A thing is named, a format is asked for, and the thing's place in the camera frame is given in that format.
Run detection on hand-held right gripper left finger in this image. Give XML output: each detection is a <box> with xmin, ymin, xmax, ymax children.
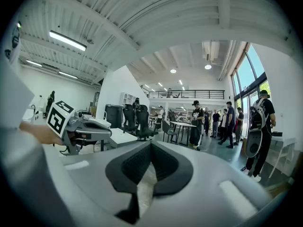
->
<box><xmin>44</xmin><ymin>140</ymin><xmax>152</xmax><ymax>227</ymax></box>

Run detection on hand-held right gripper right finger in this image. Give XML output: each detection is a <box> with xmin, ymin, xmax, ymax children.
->
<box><xmin>142</xmin><ymin>140</ymin><xmax>273</xmax><ymax>227</ymax></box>

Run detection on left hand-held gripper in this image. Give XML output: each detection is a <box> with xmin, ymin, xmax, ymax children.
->
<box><xmin>46</xmin><ymin>100</ymin><xmax>113</xmax><ymax>156</ymax></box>

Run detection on person's left forearm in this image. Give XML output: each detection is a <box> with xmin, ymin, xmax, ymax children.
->
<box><xmin>19</xmin><ymin>121</ymin><xmax>63</xmax><ymax>146</ymax></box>

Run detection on black cabinet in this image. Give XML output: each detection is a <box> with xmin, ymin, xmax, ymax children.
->
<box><xmin>105</xmin><ymin>104</ymin><xmax>124</xmax><ymax>129</ymax></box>

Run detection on black office chair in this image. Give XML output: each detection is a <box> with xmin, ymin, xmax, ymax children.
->
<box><xmin>122</xmin><ymin>104</ymin><xmax>138</xmax><ymax>135</ymax></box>
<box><xmin>135</xmin><ymin>105</ymin><xmax>159</xmax><ymax>142</ymax></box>

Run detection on white table black legs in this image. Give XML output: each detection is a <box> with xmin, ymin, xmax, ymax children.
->
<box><xmin>169</xmin><ymin>121</ymin><xmax>197</xmax><ymax>147</ymax></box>

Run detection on grey dining chair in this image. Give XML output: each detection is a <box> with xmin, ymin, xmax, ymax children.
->
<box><xmin>161</xmin><ymin>119</ymin><xmax>178</xmax><ymax>143</ymax></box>

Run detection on long ceiling tube lamp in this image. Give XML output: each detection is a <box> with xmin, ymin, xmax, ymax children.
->
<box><xmin>58</xmin><ymin>71</ymin><xmax>79</xmax><ymax>79</ymax></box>
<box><xmin>48</xmin><ymin>30</ymin><xmax>88</xmax><ymax>52</ymax></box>
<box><xmin>25</xmin><ymin>60</ymin><xmax>43</xmax><ymax>68</ymax></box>

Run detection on black mezzanine railing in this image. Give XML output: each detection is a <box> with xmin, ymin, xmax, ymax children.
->
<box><xmin>148</xmin><ymin>89</ymin><xmax>225</xmax><ymax>100</ymax></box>

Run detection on white side table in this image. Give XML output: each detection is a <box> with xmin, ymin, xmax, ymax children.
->
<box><xmin>267</xmin><ymin>136</ymin><xmax>297</xmax><ymax>178</ymax></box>

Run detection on person's white t-shirt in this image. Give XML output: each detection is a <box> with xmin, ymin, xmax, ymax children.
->
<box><xmin>0</xmin><ymin>15</ymin><xmax>76</xmax><ymax>227</ymax></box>

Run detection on large glass window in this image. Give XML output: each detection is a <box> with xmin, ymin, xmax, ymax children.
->
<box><xmin>231</xmin><ymin>44</ymin><xmax>273</xmax><ymax>139</ymax></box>

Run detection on white wall shelf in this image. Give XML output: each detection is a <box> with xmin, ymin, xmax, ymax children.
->
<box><xmin>120</xmin><ymin>91</ymin><xmax>137</xmax><ymax>105</ymax></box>

